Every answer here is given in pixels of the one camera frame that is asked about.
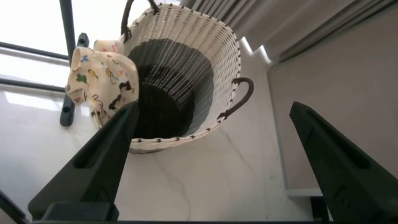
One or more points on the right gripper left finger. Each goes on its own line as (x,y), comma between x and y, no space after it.
(87,183)

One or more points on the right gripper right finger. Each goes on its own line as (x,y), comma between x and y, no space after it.
(342,174)

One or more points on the cream printed garment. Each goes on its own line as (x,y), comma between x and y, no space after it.
(99,74)

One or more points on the black clothes rack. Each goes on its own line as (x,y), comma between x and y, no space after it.
(67,31)

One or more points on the white laundry basket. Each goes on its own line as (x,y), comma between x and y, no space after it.
(217,62)

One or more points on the beige curtain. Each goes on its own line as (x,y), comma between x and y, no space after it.
(280,25)

